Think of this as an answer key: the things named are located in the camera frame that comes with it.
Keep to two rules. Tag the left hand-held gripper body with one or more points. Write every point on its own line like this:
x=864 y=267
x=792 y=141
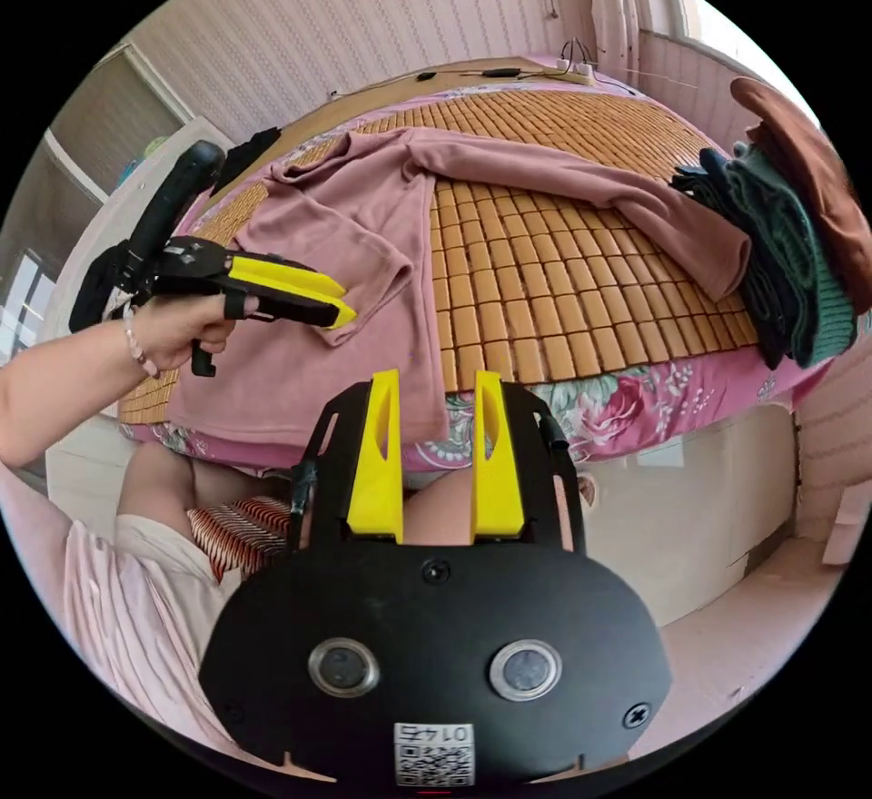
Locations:
x=194 y=261

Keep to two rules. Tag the pink shirt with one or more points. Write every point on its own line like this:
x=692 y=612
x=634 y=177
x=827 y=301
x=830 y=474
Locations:
x=327 y=227

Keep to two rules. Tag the black garment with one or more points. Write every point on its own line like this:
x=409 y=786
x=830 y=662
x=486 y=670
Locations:
x=246 y=155

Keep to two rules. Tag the bed with woven mat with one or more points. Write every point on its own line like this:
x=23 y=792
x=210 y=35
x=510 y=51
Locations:
x=545 y=268

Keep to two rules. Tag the person's left forearm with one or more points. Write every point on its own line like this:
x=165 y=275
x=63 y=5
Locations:
x=68 y=383

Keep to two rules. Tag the person's left hand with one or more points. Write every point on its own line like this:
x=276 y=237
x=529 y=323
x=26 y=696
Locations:
x=184 y=329

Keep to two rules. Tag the red striped cushion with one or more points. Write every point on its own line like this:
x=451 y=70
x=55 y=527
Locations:
x=238 y=530

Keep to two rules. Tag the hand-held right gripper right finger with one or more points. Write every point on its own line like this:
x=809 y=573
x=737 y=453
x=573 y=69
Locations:
x=496 y=472

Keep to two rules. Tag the person's body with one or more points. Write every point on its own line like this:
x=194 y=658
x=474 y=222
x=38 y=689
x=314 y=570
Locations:
x=136 y=615

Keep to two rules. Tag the white power strip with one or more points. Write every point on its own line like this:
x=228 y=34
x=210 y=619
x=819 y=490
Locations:
x=573 y=69

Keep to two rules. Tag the white cupboard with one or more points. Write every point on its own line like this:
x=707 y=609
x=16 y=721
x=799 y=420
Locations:
x=88 y=125

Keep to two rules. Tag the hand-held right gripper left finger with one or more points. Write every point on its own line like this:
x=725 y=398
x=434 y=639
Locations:
x=373 y=465

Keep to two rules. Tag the pile of clothes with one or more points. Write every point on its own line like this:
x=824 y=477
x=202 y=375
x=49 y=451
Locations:
x=770 y=234

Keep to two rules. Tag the window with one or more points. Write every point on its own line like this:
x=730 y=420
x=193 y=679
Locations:
x=708 y=23

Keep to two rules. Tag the pink curtain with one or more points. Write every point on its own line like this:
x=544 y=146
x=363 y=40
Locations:
x=616 y=9

